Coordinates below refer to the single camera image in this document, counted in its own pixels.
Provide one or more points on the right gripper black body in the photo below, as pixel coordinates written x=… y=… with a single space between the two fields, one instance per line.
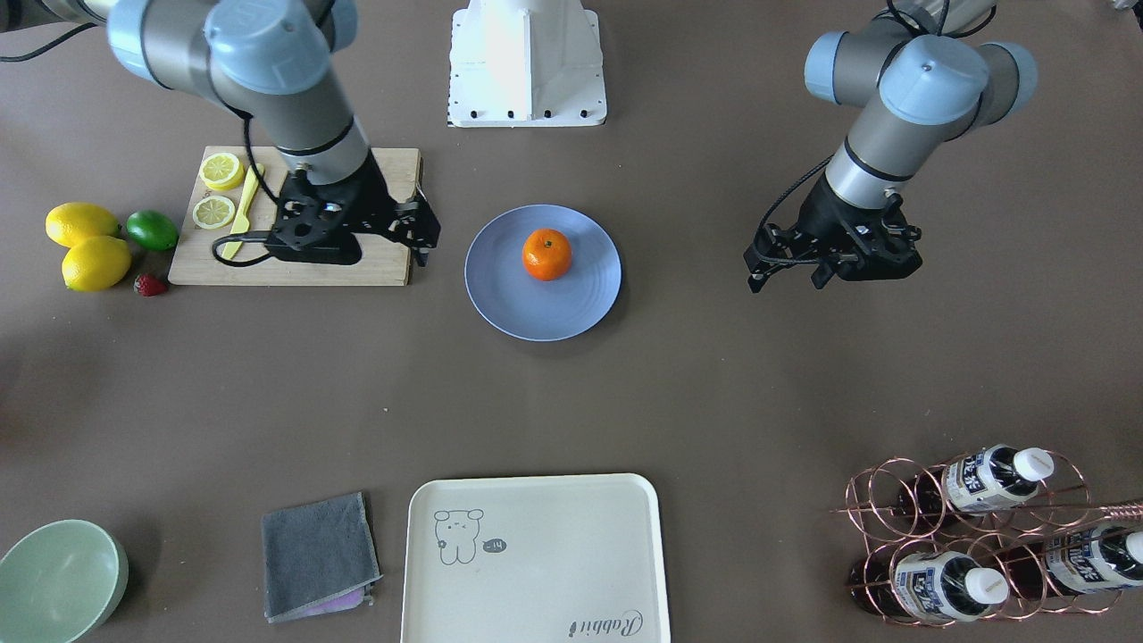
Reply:
x=376 y=198

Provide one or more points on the yellow lemon lower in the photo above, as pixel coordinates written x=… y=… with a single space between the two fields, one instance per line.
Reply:
x=96 y=263

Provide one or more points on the yellow lemon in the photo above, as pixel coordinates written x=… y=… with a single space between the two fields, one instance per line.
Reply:
x=71 y=223
x=96 y=263

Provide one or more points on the yellow plastic knife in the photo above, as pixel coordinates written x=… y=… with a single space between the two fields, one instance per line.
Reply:
x=241 y=223

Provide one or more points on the orange fruit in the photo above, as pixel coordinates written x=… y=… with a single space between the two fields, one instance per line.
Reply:
x=547 y=254

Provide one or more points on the tea bottle one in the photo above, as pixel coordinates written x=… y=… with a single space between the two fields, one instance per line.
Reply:
x=994 y=478

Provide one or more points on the green lime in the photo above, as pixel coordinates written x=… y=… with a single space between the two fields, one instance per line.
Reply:
x=152 y=230

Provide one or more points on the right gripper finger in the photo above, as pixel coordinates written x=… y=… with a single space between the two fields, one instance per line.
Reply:
x=415 y=226

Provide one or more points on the yellow lemon upper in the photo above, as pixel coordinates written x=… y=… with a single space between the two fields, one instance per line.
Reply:
x=71 y=223

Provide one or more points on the lemon slice one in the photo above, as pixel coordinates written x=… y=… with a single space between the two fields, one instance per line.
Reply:
x=221 y=171

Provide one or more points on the tea bottle two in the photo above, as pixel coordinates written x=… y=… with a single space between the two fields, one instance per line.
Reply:
x=928 y=588

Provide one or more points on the tea bottle three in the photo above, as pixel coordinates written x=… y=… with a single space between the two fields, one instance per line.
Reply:
x=1081 y=562

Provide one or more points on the grey folded cloth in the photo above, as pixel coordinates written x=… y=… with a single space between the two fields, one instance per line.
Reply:
x=318 y=559

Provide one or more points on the wooden cutting board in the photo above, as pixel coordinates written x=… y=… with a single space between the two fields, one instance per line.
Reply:
x=383 y=263

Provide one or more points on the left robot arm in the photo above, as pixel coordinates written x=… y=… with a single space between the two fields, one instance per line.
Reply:
x=917 y=85

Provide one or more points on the blue plate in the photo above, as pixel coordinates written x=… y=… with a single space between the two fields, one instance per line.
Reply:
x=514 y=302

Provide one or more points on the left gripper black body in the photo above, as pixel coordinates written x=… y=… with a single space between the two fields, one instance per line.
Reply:
x=823 y=217

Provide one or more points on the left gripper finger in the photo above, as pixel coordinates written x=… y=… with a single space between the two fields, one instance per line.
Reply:
x=757 y=280
x=824 y=273

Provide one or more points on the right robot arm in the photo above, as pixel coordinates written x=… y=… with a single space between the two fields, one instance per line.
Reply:
x=267 y=61

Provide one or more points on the copper wire bottle rack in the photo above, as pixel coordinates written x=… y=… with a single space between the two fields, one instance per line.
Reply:
x=1064 y=503

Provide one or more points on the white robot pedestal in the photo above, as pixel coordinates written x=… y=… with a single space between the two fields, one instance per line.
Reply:
x=526 y=64

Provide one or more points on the green bowl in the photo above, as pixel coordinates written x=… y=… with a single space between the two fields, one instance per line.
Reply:
x=61 y=582

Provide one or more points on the red strawberry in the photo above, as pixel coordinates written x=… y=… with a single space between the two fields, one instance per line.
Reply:
x=148 y=285

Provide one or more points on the lemon slice two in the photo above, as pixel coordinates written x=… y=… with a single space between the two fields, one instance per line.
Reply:
x=213 y=212

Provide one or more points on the cream rectangular tray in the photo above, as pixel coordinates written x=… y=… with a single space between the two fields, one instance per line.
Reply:
x=572 y=558

